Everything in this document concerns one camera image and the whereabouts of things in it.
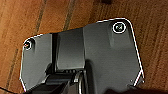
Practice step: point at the dark robot base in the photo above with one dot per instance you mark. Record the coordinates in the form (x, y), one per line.
(110, 53)

